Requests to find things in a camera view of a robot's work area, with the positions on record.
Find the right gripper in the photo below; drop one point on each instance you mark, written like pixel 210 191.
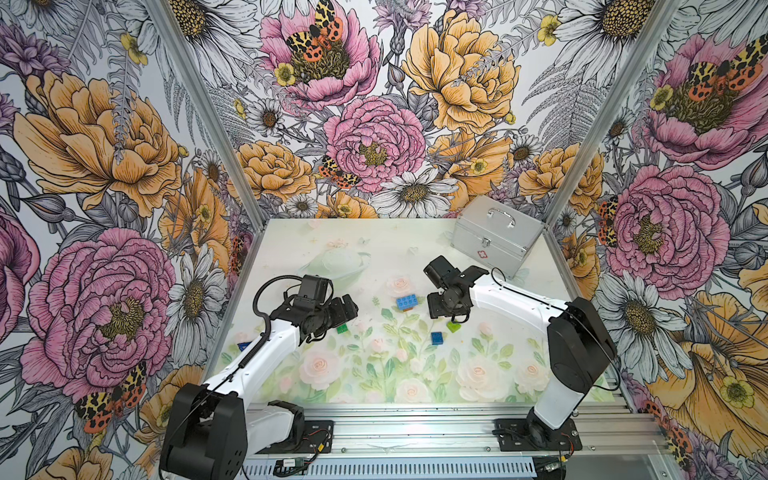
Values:
pixel 435 309

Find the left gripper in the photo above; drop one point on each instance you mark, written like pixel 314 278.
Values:
pixel 339 316

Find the blue long lego brick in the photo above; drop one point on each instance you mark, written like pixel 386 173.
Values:
pixel 407 303

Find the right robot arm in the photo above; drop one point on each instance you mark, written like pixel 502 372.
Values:
pixel 579 346

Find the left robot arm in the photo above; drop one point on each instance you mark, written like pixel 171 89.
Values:
pixel 215 425

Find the silver first aid case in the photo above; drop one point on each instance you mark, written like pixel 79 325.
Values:
pixel 496 235

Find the small green circuit board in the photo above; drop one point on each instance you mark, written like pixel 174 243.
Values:
pixel 289 467

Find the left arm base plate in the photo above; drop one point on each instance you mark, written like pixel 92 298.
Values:
pixel 307 440

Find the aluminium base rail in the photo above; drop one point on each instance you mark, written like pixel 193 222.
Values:
pixel 442 430

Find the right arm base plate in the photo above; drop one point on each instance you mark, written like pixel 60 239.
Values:
pixel 532 435

